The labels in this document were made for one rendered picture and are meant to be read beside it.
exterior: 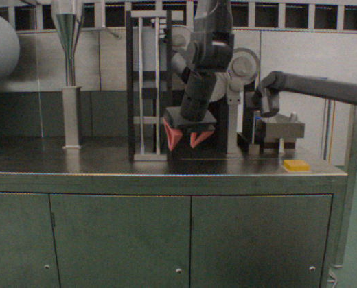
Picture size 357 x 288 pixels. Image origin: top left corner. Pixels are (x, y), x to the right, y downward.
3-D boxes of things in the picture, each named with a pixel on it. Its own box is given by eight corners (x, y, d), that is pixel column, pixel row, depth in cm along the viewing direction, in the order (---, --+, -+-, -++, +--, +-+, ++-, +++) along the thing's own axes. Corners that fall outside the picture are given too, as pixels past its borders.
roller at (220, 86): (195, 100, 124) (196, 70, 122) (193, 96, 149) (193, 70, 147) (225, 100, 124) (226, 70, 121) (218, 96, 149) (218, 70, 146)
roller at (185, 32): (160, 62, 122) (159, 26, 119) (163, 64, 147) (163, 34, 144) (195, 62, 122) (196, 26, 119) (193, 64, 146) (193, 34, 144)
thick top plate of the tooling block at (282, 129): (265, 138, 123) (266, 123, 122) (245, 123, 162) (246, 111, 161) (304, 138, 123) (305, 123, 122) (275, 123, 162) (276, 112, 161)
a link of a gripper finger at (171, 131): (156, 140, 76) (164, 109, 70) (182, 138, 79) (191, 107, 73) (167, 160, 71) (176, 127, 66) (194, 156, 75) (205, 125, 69)
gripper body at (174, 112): (163, 114, 71) (171, 86, 66) (202, 111, 75) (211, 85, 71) (175, 132, 67) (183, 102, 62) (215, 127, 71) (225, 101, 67)
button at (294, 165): (289, 172, 102) (290, 165, 101) (283, 166, 109) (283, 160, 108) (309, 172, 102) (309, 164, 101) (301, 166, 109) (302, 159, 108)
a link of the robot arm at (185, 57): (197, 45, 56) (235, 47, 60) (172, 22, 64) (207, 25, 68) (182, 99, 63) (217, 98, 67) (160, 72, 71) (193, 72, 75)
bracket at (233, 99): (226, 157, 121) (228, 77, 115) (224, 153, 128) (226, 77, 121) (239, 157, 121) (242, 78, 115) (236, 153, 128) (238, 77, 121)
